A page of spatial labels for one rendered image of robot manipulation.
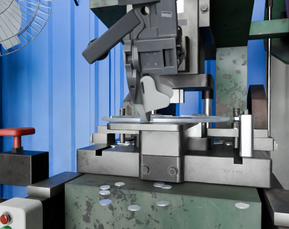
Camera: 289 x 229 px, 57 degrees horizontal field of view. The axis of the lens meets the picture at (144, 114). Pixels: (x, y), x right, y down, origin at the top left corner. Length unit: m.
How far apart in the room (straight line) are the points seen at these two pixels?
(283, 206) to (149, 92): 0.30
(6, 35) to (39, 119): 1.27
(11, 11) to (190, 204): 1.02
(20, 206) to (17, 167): 0.13
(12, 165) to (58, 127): 1.63
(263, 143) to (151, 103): 0.36
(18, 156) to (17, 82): 1.93
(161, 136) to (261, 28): 0.46
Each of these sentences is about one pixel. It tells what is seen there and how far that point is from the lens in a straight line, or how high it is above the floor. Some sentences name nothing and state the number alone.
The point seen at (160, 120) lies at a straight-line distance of 0.47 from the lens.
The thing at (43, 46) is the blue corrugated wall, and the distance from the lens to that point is 2.42.
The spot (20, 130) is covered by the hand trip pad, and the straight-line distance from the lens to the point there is 0.65.
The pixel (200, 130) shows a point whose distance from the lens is 0.68.
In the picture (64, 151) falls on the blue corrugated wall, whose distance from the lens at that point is 2.27.
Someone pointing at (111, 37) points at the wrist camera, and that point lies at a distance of 0.43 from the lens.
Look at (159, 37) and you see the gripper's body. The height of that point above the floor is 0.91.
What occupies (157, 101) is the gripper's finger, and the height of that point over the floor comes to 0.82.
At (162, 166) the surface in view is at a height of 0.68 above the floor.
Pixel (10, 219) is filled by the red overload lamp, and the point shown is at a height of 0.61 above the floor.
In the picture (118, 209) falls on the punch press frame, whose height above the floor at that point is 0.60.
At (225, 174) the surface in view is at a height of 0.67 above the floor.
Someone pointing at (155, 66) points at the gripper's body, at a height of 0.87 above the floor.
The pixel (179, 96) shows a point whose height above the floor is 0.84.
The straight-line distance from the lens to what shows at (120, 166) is 0.64.
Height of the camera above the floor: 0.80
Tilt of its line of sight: 1 degrees down
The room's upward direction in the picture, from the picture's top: straight up
